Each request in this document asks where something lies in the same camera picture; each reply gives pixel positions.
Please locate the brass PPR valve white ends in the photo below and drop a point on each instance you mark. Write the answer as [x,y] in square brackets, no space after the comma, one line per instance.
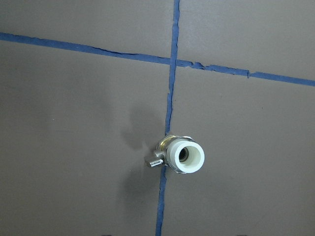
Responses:
[182,154]

